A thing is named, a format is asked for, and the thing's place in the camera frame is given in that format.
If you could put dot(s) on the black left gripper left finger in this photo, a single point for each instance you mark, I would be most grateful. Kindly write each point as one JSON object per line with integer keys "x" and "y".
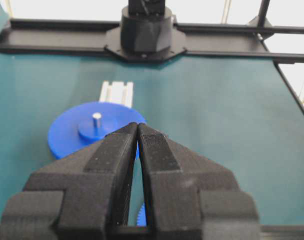
{"x": 76, "y": 197}

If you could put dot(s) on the silver aluminium extrusion rail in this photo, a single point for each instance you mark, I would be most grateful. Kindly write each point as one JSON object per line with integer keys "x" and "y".
{"x": 117, "y": 92}

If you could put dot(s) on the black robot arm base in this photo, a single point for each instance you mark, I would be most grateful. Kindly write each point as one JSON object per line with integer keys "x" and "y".
{"x": 146, "y": 33}

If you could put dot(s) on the small blue gear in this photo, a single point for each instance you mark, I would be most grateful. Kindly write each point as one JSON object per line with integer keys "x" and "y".
{"x": 141, "y": 217}

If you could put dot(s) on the black frame rail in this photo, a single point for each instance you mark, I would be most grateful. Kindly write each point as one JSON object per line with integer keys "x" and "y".
{"x": 102, "y": 38}

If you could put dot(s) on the large blue gear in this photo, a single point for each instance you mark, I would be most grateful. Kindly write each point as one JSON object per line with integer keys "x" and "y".
{"x": 74, "y": 130}

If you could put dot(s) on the steel shaft in large gear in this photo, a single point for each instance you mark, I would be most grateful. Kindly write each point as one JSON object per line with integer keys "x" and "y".
{"x": 96, "y": 117}

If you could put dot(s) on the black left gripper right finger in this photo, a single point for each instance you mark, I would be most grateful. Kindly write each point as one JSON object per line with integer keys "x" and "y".
{"x": 190, "y": 197}

